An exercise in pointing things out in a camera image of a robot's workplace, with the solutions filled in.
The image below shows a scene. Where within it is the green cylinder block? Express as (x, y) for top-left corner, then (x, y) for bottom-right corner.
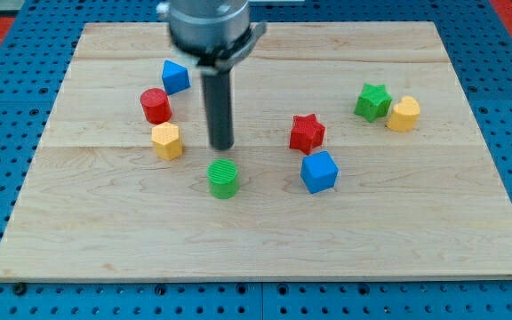
(206, 158), (239, 199)

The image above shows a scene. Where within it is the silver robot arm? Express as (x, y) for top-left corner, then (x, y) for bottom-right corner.
(156, 0), (267, 150)

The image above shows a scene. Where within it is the blue cube block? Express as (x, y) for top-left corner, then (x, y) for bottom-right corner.
(300, 151), (339, 194)

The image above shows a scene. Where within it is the green star block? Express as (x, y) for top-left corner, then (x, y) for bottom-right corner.
(354, 83), (393, 123)

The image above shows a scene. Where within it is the red star block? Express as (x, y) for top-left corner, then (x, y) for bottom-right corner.
(289, 114), (325, 155)

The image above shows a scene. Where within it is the blue triangle block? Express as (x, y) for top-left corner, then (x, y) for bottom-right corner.
(162, 60), (190, 95)

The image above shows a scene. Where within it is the red cylinder block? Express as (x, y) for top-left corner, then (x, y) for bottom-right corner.
(140, 88), (172, 124)

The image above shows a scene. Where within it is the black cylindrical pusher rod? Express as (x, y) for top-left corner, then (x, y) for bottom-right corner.
(201, 72), (234, 150)

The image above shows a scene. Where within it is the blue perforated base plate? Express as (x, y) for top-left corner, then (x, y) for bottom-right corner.
(0, 0), (512, 319)

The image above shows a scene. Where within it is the yellow hexagon block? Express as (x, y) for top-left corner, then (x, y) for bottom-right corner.
(151, 122), (183, 161)

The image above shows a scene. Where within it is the yellow heart block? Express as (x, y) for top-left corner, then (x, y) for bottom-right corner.
(386, 96), (420, 132)

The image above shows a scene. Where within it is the light wooden board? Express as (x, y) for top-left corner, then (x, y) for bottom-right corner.
(0, 22), (512, 284)

